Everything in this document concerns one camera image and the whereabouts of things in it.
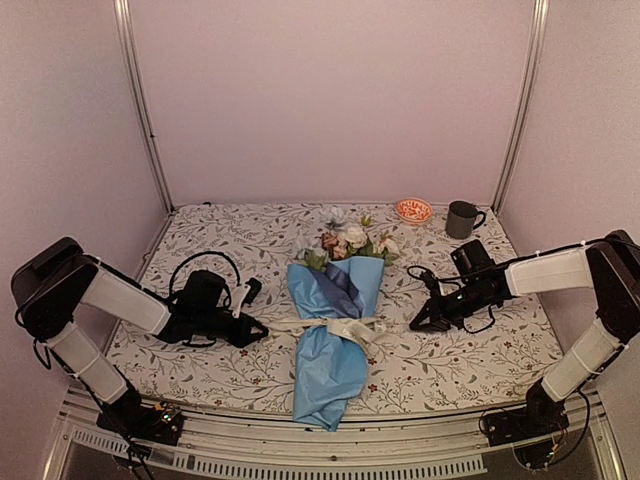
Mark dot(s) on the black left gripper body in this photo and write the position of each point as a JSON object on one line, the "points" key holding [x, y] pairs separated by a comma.
{"points": [[206, 326]]}

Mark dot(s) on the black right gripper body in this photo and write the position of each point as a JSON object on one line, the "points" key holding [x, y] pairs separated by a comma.
{"points": [[464, 304]]}

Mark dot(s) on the white ribbon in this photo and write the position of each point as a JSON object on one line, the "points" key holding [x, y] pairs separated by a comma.
{"points": [[360, 331]]}

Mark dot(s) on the dark navy tissue paper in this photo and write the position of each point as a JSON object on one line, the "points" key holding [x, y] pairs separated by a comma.
{"points": [[342, 295]]}

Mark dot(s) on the white fake flower stems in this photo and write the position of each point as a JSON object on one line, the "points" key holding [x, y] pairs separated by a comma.
{"points": [[355, 240]]}

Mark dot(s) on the pink fake flower stems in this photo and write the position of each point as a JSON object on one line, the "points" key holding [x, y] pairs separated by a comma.
{"points": [[335, 245]]}

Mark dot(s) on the pale blue fake flower stems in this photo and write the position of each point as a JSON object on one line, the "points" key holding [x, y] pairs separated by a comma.
{"points": [[333, 219]]}

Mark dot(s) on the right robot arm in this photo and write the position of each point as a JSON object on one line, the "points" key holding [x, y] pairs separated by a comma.
{"points": [[590, 289]]}

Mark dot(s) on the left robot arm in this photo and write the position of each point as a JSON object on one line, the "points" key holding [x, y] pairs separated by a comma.
{"points": [[63, 280]]}

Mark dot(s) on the floral patterned table mat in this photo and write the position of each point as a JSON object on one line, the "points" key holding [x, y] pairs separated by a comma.
{"points": [[490, 361]]}

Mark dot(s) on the dark grey mug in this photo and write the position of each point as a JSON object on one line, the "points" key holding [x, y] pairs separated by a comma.
{"points": [[462, 219]]}

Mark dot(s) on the orange patterned bowl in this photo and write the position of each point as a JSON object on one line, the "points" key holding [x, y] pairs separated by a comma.
{"points": [[414, 211]]}

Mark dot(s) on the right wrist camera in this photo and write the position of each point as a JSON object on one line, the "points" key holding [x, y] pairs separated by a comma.
{"points": [[430, 280]]}

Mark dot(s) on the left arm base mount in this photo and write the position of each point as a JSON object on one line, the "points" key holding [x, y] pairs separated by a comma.
{"points": [[129, 418]]}

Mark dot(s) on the front aluminium rail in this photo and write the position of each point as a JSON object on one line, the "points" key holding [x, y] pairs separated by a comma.
{"points": [[218, 443]]}

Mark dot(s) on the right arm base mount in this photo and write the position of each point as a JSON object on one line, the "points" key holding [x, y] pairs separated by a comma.
{"points": [[525, 430]]}

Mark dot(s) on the right aluminium frame post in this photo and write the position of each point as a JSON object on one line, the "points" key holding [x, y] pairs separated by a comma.
{"points": [[531, 69]]}

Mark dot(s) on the aluminium frame post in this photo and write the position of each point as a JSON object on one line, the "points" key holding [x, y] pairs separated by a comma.
{"points": [[125, 31], [531, 69]]}

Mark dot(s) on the left aluminium frame post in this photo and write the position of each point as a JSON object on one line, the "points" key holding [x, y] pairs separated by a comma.
{"points": [[125, 31]]}

